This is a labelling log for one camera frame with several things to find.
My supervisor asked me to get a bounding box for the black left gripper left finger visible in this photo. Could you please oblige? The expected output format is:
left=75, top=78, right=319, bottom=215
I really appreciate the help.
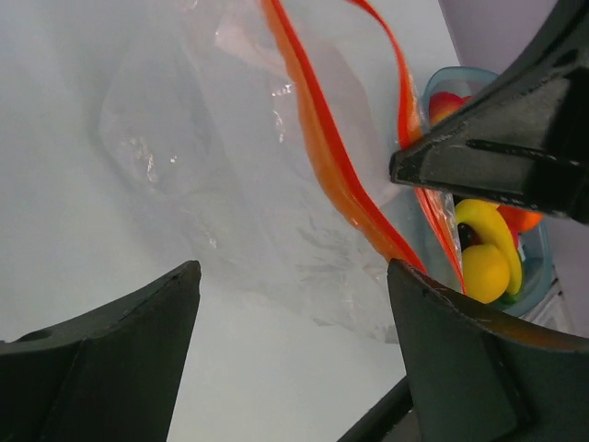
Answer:
left=1, top=261, right=201, bottom=441

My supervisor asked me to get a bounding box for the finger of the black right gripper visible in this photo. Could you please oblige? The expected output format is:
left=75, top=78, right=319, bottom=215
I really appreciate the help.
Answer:
left=390, top=1, right=588, bottom=224

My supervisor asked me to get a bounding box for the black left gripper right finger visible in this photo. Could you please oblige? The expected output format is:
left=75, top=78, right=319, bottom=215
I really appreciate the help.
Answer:
left=387, top=261, right=588, bottom=441

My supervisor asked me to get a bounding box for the yellow toy banana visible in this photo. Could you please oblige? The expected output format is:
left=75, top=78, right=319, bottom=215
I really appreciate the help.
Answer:
left=456, top=199, right=524, bottom=297

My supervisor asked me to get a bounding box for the red toy apple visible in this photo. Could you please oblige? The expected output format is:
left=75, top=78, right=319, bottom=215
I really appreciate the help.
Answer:
left=428, top=91, right=471, bottom=126

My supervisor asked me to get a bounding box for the yellow toy lemon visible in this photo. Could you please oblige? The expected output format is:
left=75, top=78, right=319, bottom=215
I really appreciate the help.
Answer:
left=462, top=244, right=510, bottom=304

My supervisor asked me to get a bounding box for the clear orange-zipper zip bag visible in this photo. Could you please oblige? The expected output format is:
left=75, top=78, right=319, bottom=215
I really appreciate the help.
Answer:
left=98, top=1, right=462, bottom=340

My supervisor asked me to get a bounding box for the blue plastic food tub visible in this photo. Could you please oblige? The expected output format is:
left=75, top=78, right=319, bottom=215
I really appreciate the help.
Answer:
left=422, top=66, right=553, bottom=318

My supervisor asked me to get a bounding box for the black base bar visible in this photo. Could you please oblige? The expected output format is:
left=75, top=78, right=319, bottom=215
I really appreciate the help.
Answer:
left=338, top=377, right=413, bottom=442

